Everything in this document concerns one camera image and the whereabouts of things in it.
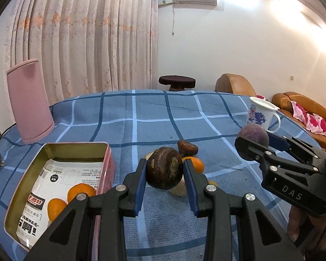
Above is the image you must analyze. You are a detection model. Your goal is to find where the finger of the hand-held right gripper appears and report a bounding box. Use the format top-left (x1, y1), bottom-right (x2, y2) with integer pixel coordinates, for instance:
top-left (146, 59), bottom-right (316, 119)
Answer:
top-left (234, 136), bottom-right (326, 218)
top-left (266, 133), bottom-right (326, 167)

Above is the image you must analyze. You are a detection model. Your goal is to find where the blue plaid tablecloth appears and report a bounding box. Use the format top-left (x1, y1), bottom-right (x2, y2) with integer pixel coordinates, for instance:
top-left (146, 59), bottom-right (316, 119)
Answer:
top-left (0, 90), bottom-right (326, 261)

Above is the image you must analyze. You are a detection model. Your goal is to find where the brown leather armchair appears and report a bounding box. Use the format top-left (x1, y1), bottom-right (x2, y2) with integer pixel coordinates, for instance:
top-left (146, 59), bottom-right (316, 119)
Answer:
top-left (215, 73), bottom-right (257, 97)

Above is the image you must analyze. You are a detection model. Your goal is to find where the purple passion fruit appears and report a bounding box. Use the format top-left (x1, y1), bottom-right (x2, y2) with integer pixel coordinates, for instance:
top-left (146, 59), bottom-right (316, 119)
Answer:
top-left (238, 124), bottom-right (269, 161)

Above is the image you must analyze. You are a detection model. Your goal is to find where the person's right hand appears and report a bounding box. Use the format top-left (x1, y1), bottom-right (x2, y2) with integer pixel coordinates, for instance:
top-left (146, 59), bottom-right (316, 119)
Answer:
top-left (287, 204), bottom-right (326, 251)

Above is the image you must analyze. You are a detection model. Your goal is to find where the pink electric kettle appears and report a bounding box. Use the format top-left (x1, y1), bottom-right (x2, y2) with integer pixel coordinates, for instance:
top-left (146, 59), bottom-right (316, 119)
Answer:
top-left (7, 58), bottom-right (55, 144)

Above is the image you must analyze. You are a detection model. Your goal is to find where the black power cable with plug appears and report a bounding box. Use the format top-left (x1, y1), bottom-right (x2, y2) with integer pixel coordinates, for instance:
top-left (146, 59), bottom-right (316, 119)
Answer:
top-left (0, 124), bottom-right (18, 169)

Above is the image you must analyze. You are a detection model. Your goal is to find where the printed paper leaflet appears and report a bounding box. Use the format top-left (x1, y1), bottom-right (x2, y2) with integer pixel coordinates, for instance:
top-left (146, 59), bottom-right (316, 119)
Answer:
top-left (16, 159), bottom-right (104, 246)

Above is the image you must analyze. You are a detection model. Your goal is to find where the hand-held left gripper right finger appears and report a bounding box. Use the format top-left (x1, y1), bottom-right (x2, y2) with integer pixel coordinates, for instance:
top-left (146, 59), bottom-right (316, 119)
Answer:
top-left (183, 158), bottom-right (305, 261)

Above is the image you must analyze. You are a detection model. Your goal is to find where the pink metal tin box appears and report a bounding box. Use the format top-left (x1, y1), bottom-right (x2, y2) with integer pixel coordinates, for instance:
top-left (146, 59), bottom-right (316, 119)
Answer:
top-left (4, 142), bottom-right (116, 252)

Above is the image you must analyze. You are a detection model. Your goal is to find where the pink floral curtain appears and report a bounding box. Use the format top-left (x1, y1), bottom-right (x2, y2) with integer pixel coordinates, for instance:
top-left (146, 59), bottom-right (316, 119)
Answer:
top-left (1, 0), bottom-right (159, 106)

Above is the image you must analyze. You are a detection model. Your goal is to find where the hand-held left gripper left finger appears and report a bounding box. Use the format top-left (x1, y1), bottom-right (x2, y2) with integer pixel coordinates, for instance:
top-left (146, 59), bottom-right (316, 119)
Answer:
top-left (23, 158), bottom-right (148, 261)

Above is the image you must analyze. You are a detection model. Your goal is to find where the small brown wrinkled fruit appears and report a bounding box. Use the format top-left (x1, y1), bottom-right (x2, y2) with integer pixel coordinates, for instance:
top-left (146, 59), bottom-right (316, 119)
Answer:
top-left (177, 139), bottom-right (199, 157)

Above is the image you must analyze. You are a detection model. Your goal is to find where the white printed mug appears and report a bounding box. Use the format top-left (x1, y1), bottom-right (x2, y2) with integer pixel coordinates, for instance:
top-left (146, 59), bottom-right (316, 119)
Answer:
top-left (246, 96), bottom-right (281, 132)

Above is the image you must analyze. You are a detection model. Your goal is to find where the cut purple white fruit piece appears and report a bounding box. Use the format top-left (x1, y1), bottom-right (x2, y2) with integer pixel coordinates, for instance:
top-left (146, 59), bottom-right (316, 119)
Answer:
top-left (145, 152), bottom-right (187, 197)

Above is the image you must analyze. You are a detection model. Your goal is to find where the dark round stool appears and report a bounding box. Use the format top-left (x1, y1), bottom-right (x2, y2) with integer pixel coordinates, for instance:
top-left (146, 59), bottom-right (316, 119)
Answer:
top-left (158, 75), bottom-right (196, 91)

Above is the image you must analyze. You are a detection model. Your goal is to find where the brown leather sofa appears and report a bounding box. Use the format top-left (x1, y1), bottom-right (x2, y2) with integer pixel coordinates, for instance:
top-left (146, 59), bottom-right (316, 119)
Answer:
top-left (272, 92), bottom-right (326, 142)

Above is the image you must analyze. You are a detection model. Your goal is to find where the orange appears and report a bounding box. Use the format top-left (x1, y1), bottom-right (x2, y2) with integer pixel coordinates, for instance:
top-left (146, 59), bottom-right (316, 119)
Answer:
top-left (67, 183), bottom-right (97, 204)
top-left (47, 198), bottom-right (68, 223)
top-left (181, 156), bottom-right (205, 174)

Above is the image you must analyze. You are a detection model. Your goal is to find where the dark brown round fruit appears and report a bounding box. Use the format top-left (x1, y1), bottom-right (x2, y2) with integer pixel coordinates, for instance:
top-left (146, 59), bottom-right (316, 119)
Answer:
top-left (145, 147), bottom-right (184, 190)

